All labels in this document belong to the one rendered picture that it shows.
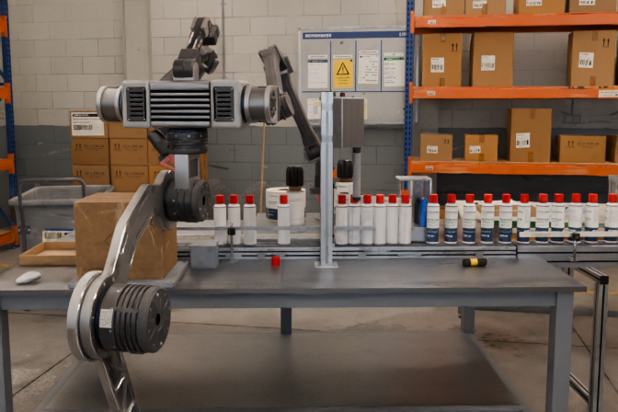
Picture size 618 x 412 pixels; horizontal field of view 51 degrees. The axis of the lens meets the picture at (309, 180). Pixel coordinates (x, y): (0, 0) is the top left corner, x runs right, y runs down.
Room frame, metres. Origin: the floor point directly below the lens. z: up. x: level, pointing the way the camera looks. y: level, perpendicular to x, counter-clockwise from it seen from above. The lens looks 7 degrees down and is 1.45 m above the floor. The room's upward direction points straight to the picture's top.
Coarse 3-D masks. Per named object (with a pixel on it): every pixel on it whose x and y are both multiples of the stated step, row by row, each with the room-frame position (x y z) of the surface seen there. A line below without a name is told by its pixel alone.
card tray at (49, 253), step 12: (24, 252) 2.50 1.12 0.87; (36, 252) 2.61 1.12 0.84; (48, 252) 2.65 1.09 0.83; (60, 252) 2.65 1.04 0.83; (72, 252) 2.65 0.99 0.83; (24, 264) 2.45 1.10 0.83; (36, 264) 2.45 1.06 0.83; (48, 264) 2.45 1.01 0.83; (60, 264) 2.45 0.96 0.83; (72, 264) 2.45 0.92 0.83
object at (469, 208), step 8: (472, 200) 2.60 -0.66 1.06; (464, 208) 2.60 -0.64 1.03; (472, 208) 2.59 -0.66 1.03; (464, 216) 2.60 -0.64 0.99; (472, 216) 2.59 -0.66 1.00; (464, 224) 2.60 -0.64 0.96; (472, 224) 2.59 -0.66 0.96; (464, 232) 2.60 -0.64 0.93; (472, 232) 2.59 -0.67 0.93; (464, 240) 2.60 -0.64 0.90; (472, 240) 2.59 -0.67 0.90
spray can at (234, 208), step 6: (234, 198) 2.58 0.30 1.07; (234, 204) 2.58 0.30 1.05; (228, 210) 2.58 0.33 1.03; (234, 210) 2.57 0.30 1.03; (228, 216) 2.58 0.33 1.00; (234, 216) 2.57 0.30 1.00; (228, 222) 2.58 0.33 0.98; (234, 222) 2.57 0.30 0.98; (240, 234) 2.60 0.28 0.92; (228, 240) 2.58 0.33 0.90; (234, 240) 2.57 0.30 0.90; (240, 240) 2.59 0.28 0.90
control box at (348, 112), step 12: (336, 108) 2.44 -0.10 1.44; (348, 108) 2.45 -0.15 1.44; (360, 108) 2.54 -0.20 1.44; (336, 120) 2.44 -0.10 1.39; (348, 120) 2.45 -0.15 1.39; (360, 120) 2.54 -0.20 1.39; (336, 132) 2.44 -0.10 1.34; (348, 132) 2.45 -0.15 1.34; (360, 132) 2.54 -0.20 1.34; (336, 144) 2.43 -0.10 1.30; (348, 144) 2.46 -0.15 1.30; (360, 144) 2.54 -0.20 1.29
